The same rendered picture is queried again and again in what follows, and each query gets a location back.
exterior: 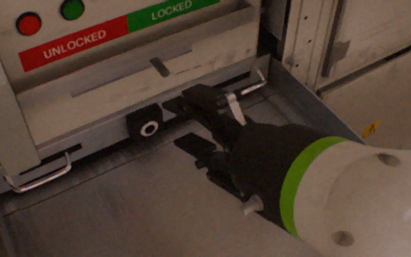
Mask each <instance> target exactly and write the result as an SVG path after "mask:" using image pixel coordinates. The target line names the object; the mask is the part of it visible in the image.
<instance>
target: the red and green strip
mask: <svg viewBox="0 0 411 257"><path fill-rule="evenodd" d="M219 3H220V0H168V1H164V2H161V3H159V4H155V5H152V6H148V7H146V8H143V9H139V10H138V11H135V12H132V13H129V14H126V15H123V16H119V17H116V18H114V19H112V20H110V21H106V22H103V23H100V24H97V25H94V26H90V27H89V28H87V29H82V30H80V31H76V32H73V33H71V34H69V35H67V36H63V37H61V38H58V39H54V40H52V41H48V43H45V44H42V45H39V46H35V47H33V48H30V49H27V50H26V51H22V52H20V53H18V55H19V58H20V60H21V63H22V67H23V70H24V73H25V72H27V71H30V70H33V69H37V68H39V67H42V66H45V65H47V64H49V63H51V62H54V61H58V60H60V59H63V58H66V57H68V56H70V55H72V54H77V53H78V52H81V51H85V50H87V49H90V48H91V47H94V46H98V45H100V44H104V43H106V42H109V41H112V39H117V38H119V37H122V36H125V35H127V34H132V33H134V32H136V31H138V30H141V29H144V28H147V27H149V26H153V25H156V24H159V23H162V22H164V21H166V20H169V19H173V18H176V17H177V16H182V15H184V14H188V13H191V12H194V11H197V10H199V9H204V8H206V7H209V6H212V5H214V4H219Z"/></svg>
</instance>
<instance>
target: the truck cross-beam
mask: <svg viewBox="0 0 411 257"><path fill-rule="evenodd" d="M269 58H270V53H269V52H267V51H266V50H265V48H264V47H263V46H262V45H260V44H259V43H258V42H257V47H256V55H254V56H251V57H248V58H246V59H243V60H241V61H238V62H235V63H233V64H230V65H227V66H226V67H224V68H221V69H218V70H217V71H214V72H210V73H209V74H206V75H204V76H200V77H198V78H196V79H194V80H192V81H189V82H187V83H184V84H181V85H179V86H176V87H173V88H172V89H170V90H167V91H164V92H163V93H159V94H156V95H155V96H151V97H149V99H146V100H143V101H139V102H138V103H136V104H133V105H130V106H127V107H126V108H124V109H121V110H120V111H117V112H113V113H112V114H109V115H106V116H104V117H103V118H101V119H97V120H95V121H92V122H90V123H88V124H85V125H83V126H80V127H78V128H76V129H74V130H73V131H69V132H67V133H64V134H61V135H60V136H57V137H55V138H52V139H49V140H48V141H45V142H42V143H40V144H37V145H36V149H37V151H38V154H39V157H40V159H41V164H39V165H38V166H35V167H33V168H30V169H29V170H26V171H24V172H21V173H19V175H20V177H21V179H22V181H23V182H24V183H26V182H27V181H30V180H32V179H34V178H37V177H39V176H42V175H44V174H45V173H48V172H50V171H53V170H55V169H57V168H60V167H62V166H65V165H66V164H67V162H66V157H65V155H64V153H63V152H64V151H65V150H68V152H69V153H70V157H71V162H73V161H76V160H78V159H80V158H83V157H85V156H87V155H89V154H92V153H93V152H94V151H98V150H100V149H103V148H105V147H107V146H110V145H111V144H114V143H117V142H119V141H122V140H123V139H124V138H127V137H129V132H128V127H127V123H126V115H129V114H132V113H134V112H136V111H139V110H141V109H144V108H145V107H147V106H150V105H153V104H156V103H157V104H158V105H159V106H160V107H161V109H162V111H163V120H164V121H167V120H169V119H171V118H173V117H175V116H178V115H177V114H173V113H171V112H170V111H167V110H165V109H163V107H162V105H161V103H163V102H165V101H168V100H170V99H172V98H174V97H176V96H179V95H181V91H183V90H185V89H187V88H188V87H190V86H194V85H196V84H205V85H208V86H213V87H216V88H218V89H220V90H224V91H228V92H231V91H235V90H236V89H237V90H238V89H241V88H242V87H244V86H247V85H249V78H250V63H251V62H253V61H256V60H258V59H261V61H260V70H261V71H262V72H263V74H264V76H265V78H266V77H267V75H268V69H269V66H268V64H270V62H269ZM2 167H3V166H2V165H1V163H0V194H1V193H3V192H5V191H8V190H10V189H11V187H10V186H9V184H8V183H7V181H6V179H5V176H4V174H3V172H2V170H1V168H2Z"/></svg>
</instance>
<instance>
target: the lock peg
mask: <svg viewBox="0 0 411 257"><path fill-rule="evenodd" d="M147 62H151V63H152V65H153V67H154V68H155V69H156V70H157V72H158V73H159V74H160V75H161V76H162V77H163V78H166V77H167V76H168V75H169V73H170V71H169V70H168V69H167V68H166V67H165V65H164V63H163V62H162V61H161V60H159V58H158V57H156V58H154V59H151V60H147Z"/></svg>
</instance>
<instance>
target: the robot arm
mask: <svg viewBox="0 0 411 257"><path fill-rule="evenodd" d="M241 100H242V94H241V92H240V91H239V90H237V89H236V90H235V91H231V92H228V91H224V90H220V89H218V88H216V87H213V86H208V85H205V84H196V85H194V86H190V87H188V88H187V89H185V90H183V91H181V95H179V96H176V97H174V98H172V99H170V100H168V101H165V102H163V103H161V105H162V107H163V109H165V110H167V111H170V112H171V113H173V114H177V115H179V116H181V117H184V118H187V117H189V116H192V117H193V118H194V119H195V120H196V121H197V122H198V123H200V124H201V125H202V126H204V127H205V128H206V129H207V130H208V131H210V132H211V136H213V140H214V141H216V142H217V143H218V144H219V145H221V146H222V147H223V150H224V151H215V150H217V146H216V144H215V143H213V142H210V141H208V140H206V139H204V138H203V137H201V136H199V135H197V134H195V133H192V132H190V133H187V134H186V135H184V136H180V137H178V138H177V139H176V140H174V144H175V146H177V147H178V148H179V149H181V150H182V151H185V152H186V153H189V154H190V155H192V156H194V157H195V158H196V159H197V161H195V165H196V167H197V169H198V170H200V169H202V168H203V167H207V169H208V172H206V176H207V178H208V180H209V181H210V182H212V183H214V184H215V185H217V186H219V187H221V188H222V189H224V190H225V191H227V192H228V193H229V194H231V195H232V196H234V197H236V198H238V199H239V200H240V201H241V202H242V203H243V204H241V205H240V206H239V209H240V212H241V213H242V214H243V215H244V216H246V215H248V214H249V213H252V212H255V213H256V214H258V215H259V216H261V217H263V218H264V219H266V220H268V221H270V222H272V223H274V224H275V225H276V226H278V227H279V228H282V229H283V230H285V231H287V232H288V233H289V234H291V235H292V236H294V237H296V238H297V239H298V240H300V241H302V242H303V243H304V244H306V245H307V246H309V247H311V248H312V249H313V250H314V251H316V252H317V253H319V254H320V255H321V256H322V257H411V149H395V148H379V147H377V148H375V146H373V147H372V146H368V145H365V144H362V143H358V142H355V141H351V140H348V139H346V138H342V137H339V136H335V135H332V134H329V133H325V132H323V131H319V130H316V129H314V128H312V127H309V126H304V125H302V124H285V125H282V126H277V125H274V124H261V123H256V122H254V120H252V119H251V117H249V116H248V115H243V113H241V111H240V107H239V105H240V104H239V101H241ZM213 151H215V152H213Z"/></svg>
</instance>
